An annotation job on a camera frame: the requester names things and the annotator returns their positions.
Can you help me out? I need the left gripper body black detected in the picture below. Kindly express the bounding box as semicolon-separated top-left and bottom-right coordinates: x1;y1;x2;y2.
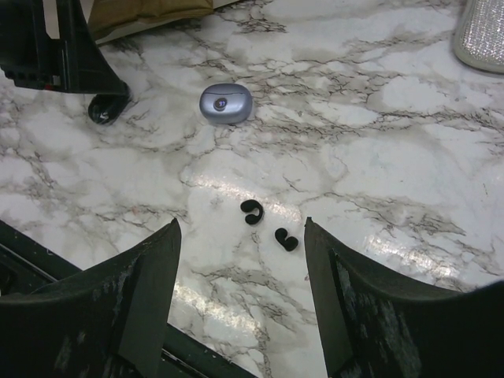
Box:
1;1;79;91

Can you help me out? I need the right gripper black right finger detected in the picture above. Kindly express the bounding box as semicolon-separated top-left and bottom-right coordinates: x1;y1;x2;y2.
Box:
304;220;503;377

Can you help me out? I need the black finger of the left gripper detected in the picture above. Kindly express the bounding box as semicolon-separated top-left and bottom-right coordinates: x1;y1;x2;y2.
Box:
58;0;129;98

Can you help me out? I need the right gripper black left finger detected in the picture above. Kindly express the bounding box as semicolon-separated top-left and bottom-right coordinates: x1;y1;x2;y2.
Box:
1;220;181;377

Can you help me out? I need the black earbud charging case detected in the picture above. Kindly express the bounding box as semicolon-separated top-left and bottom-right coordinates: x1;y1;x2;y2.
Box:
87;94;131;125

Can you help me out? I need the purple earbud charging case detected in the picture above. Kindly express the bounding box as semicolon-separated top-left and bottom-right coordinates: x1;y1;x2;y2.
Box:
199;83;254;124

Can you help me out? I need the brown blue snack bag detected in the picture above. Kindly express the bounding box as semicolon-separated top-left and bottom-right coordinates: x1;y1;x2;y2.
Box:
87;0;213;42

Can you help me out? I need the silver glitter pouch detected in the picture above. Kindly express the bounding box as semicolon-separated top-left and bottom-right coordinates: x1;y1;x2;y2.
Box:
452;0;503;74

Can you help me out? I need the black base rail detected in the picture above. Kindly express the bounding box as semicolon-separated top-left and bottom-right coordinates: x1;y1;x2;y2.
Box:
1;220;248;377

